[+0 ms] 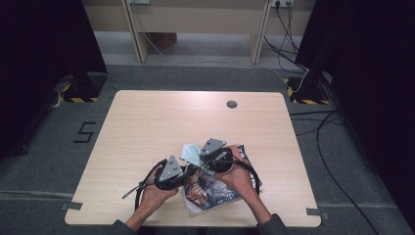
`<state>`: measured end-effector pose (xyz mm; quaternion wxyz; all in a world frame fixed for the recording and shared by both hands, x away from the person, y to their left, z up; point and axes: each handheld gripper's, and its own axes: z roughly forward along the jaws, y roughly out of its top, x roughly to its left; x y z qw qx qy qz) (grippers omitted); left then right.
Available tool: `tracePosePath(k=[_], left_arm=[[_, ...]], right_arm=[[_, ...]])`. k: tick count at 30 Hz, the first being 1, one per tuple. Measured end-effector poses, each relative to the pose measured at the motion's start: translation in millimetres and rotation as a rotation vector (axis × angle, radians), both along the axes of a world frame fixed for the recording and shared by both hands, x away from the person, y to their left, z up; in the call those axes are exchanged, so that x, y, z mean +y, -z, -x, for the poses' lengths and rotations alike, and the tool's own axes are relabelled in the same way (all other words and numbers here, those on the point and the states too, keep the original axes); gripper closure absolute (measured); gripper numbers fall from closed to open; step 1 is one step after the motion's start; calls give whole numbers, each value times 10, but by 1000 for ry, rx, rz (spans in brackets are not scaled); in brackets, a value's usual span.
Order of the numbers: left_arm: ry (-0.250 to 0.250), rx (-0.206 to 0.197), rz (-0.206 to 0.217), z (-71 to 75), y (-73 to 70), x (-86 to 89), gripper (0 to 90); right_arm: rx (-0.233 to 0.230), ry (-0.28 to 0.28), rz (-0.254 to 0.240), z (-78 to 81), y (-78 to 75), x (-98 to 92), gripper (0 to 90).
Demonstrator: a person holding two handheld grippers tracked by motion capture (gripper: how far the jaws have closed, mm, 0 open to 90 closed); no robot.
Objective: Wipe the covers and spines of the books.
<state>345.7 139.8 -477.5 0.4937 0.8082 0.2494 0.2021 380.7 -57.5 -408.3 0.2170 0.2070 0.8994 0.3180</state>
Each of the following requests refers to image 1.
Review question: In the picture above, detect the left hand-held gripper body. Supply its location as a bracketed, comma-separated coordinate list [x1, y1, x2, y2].
[154, 155, 192, 191]

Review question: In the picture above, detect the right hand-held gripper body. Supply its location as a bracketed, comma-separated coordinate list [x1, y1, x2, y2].
[199, 137, 234, 173]

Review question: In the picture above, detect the light blue cloth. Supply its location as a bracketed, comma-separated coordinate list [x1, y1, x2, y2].
[179, 143, 209, 167]

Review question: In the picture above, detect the dark illustrated magazine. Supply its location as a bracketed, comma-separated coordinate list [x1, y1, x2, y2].
[181, 143, 263, 218]

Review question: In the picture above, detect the person's left hand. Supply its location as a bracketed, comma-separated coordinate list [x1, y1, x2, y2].
[140, 182, 180, 214]

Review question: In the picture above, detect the person's right hand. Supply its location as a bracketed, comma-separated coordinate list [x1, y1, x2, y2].
[213, 145, 258, 202]

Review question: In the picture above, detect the grey tape piece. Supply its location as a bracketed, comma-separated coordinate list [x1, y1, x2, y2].
[60, 201, 83, 212]
[305, 208, 330, 220]

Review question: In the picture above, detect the black stand base striped tape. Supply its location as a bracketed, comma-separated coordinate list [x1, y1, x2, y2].
[283, 72, 332, 106]
[60, 71, 109, 104]

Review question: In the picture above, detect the brown cardboard box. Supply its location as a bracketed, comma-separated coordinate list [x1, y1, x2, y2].
[148, 32, 178, 49]

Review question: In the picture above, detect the beige desk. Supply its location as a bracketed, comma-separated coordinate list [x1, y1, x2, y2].
[81, 0, 317, 66]

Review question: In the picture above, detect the black curtain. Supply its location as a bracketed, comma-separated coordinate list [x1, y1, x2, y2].
[295, 0, 415, 223]
[0, 0, 110, 163]

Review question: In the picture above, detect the grey strap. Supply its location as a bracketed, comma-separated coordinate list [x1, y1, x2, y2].
[121, 181, 148, 200]

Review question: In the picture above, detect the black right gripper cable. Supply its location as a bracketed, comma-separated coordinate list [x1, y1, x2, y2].
[231, 159, 262, 197]

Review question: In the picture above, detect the long black floor cable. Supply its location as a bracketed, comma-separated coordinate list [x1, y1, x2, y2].
[314, 111, 381, 235]

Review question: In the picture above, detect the thin black floor cable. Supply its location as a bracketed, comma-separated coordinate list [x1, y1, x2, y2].
[289, 110, 346, 137]

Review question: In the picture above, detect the thick black floor cable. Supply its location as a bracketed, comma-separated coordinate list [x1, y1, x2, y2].
[263, 36, 309, 72]

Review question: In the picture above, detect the long white floor cable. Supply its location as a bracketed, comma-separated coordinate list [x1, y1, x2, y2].
[141, 32, 309, 94]

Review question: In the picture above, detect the black power cable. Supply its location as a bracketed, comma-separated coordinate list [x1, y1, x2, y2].
[277, 3, 300, 71]
[275, 3, 300, 55]

